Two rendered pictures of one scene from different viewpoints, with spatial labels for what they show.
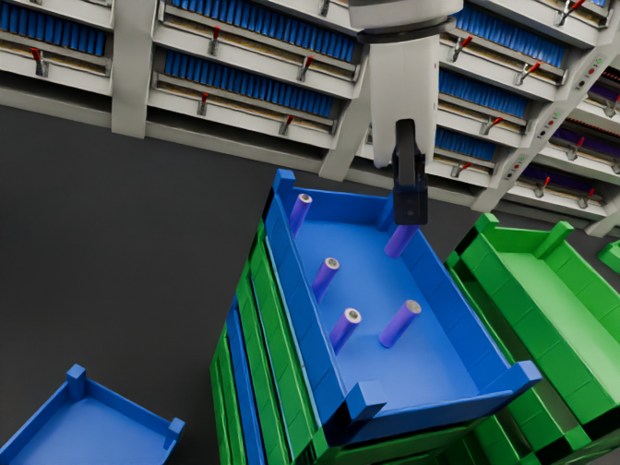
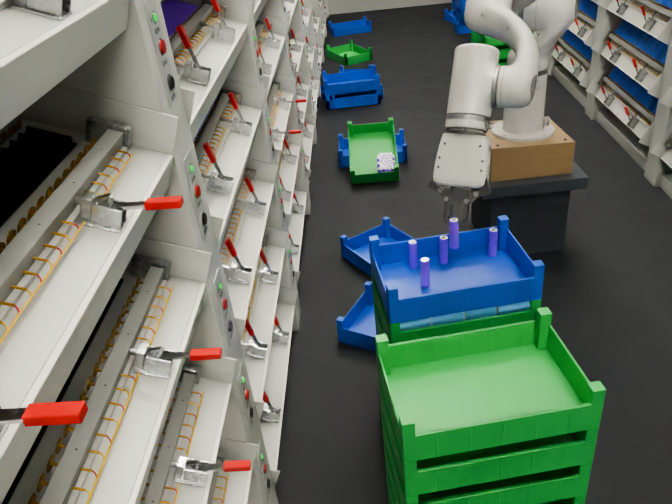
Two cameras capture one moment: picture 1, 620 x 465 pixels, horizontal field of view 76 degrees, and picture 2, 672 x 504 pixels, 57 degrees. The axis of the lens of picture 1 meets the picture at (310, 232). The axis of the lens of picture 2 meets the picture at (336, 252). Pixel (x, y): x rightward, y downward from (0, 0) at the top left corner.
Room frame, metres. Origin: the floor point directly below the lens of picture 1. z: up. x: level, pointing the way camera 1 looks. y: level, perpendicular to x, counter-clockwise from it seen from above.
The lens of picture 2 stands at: (0.63, -1.11, 1.16)
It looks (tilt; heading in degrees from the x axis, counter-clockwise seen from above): 32 degrees down; 118
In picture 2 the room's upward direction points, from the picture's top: 7 degrees counter-clockwise
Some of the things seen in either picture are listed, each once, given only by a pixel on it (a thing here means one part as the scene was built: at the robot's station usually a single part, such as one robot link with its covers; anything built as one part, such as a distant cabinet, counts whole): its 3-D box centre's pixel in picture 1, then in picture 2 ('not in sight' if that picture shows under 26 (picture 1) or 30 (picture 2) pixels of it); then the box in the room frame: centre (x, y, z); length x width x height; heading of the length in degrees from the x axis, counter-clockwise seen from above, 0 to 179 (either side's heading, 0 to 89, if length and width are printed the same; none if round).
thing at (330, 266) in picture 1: (322, 281); (443, 249); (0.32, -0.03, 0.44); 0.02 x 0.02 x 0.06
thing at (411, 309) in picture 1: (399, 325); (425, 272); (0.31, -0.13, 0.44); 0.02 x 0.02 x 0.06
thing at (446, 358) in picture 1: (377, 282); (451, 266); (0.35, -0.10, 0.44); 0.30 x 0.20 x 0.08; 32
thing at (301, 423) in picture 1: (350, 323); (451, 297); (0.35, -0.10, 0.36); 0.30 x 0.20 x 0.08; 32
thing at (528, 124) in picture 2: not in sight; (524, 102); (0.34, 0.77, 0.47); 0.19 x 0.19 x 0.18
